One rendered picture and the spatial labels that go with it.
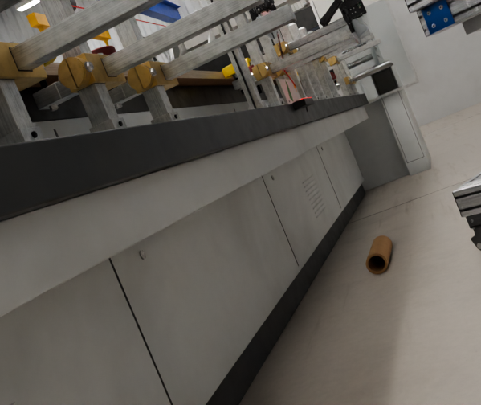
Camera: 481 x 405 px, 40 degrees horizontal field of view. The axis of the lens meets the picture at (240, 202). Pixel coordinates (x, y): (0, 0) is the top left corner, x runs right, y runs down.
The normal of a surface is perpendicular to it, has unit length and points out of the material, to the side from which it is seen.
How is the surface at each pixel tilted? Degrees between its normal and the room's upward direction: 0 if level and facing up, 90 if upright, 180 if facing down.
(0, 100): 90
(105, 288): 90
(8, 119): 90
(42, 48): 90
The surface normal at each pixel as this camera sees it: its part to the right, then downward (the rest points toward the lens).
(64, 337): 0.88, -0.35
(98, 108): -0.28, 0.17
